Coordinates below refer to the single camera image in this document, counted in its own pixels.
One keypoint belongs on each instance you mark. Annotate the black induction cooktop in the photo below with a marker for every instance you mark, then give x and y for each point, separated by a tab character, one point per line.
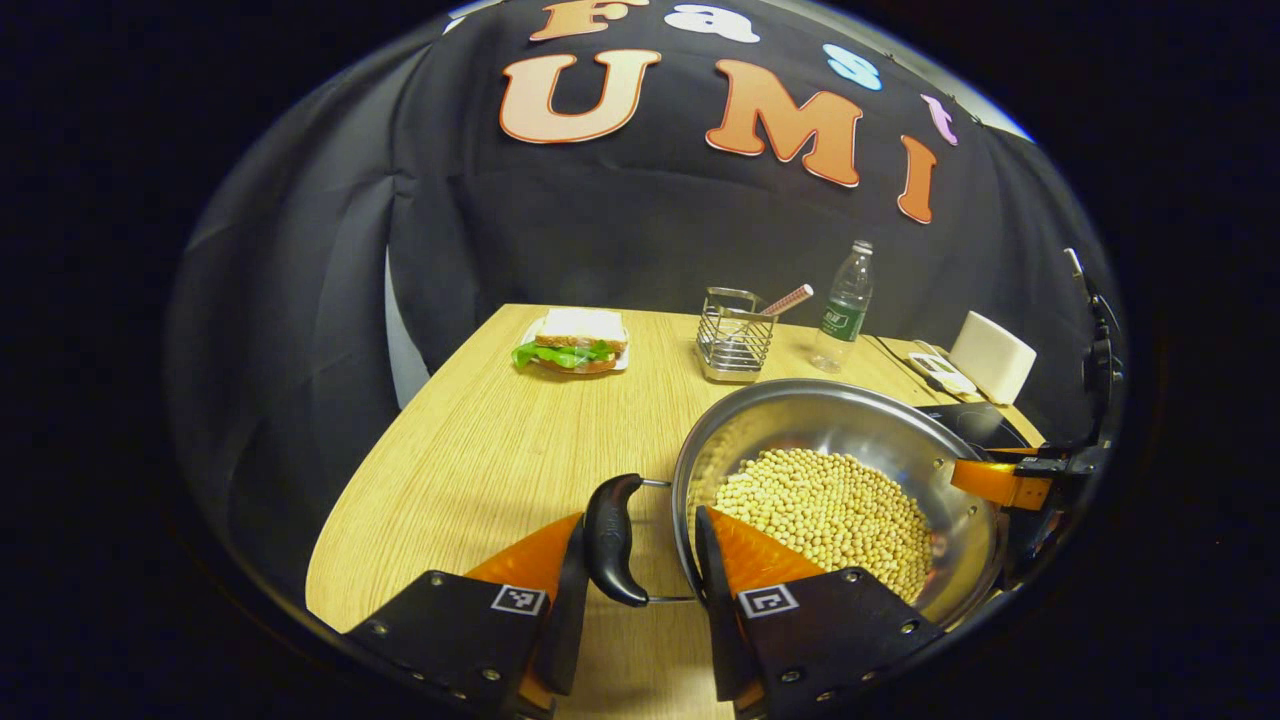
985	425

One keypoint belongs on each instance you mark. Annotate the pile of yellow soybeans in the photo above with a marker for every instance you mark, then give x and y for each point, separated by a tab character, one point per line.
830	510

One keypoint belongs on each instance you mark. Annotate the clear plastic water bottle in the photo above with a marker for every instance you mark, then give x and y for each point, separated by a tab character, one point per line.
843	310

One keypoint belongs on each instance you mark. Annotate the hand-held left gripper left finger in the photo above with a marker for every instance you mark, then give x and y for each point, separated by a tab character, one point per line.
570	620

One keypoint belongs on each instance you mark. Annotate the stainless steel pot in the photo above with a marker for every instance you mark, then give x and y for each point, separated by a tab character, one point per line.
830	415

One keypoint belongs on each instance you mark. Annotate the white toaster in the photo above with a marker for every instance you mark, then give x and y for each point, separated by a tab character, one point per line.
990	355

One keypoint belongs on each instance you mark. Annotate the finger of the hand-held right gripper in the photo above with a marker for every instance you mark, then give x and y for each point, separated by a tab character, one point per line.
1000	482

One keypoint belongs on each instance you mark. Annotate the sandwich on white plate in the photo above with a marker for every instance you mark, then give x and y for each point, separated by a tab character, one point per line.
580	335

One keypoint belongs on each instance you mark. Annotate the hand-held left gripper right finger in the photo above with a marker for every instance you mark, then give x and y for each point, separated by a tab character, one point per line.
715	610

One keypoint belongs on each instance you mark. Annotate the striped straw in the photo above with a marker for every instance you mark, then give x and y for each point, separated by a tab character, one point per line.
790	299

